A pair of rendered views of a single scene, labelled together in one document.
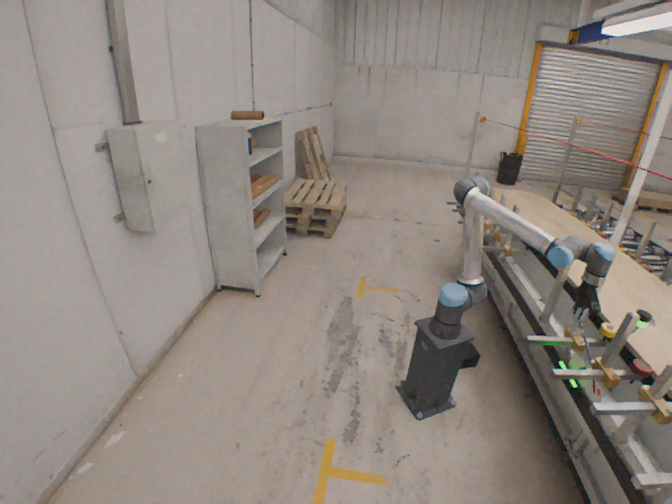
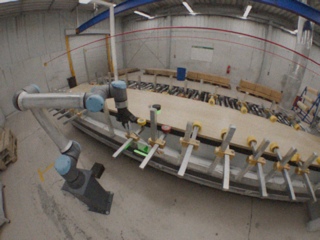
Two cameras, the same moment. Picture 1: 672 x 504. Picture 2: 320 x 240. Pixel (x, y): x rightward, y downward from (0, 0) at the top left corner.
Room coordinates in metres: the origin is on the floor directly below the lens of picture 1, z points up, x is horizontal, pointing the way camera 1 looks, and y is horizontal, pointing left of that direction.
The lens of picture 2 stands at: (0.59, -0.57, 1.49)
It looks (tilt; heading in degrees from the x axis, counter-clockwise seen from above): 33 degrees down; 290
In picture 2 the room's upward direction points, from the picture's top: 1 degrees clockwise
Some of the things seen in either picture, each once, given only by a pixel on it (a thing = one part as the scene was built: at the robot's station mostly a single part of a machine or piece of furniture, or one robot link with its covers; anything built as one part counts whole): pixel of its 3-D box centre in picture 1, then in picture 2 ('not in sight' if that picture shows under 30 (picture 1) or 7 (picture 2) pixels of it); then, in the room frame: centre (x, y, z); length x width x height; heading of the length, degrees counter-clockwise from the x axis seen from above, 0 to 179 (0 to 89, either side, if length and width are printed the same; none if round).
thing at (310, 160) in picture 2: not in sight; (296, 174); (-0.39, -1.07, 0.90); 0.04 x 0.04 x 0.48; 85
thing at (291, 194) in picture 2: not in sight; (284, 168); (-0.18, -1.07, 0.95); 0.50 x 0.04 x 0.04; 85
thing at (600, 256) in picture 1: (600, 259); (119, 90); (1.06, -1.11, 1.27); 0.10 x 0.09 x 0.12; 36
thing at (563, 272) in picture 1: (556, 288); (107, 118); (1.37, -1.22, 0.93); 0.05 x 0.05 x 0.45; 85
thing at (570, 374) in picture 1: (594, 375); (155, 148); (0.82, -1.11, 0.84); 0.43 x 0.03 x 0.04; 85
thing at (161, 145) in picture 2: (605, 371); (156, 142); (0.83, -1.18, 0.85); 0.14 x 0.06 x 0.05; 175
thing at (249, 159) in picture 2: not in sight; (255, 160); (0.09, -1.11, 0.95); 0.14 x 0.06 x 0.05; 175
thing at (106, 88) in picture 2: (574, 248); (101, 93); (1.15, -1.04, 1.28); 0.12 x 0.12 x 0.09; 36
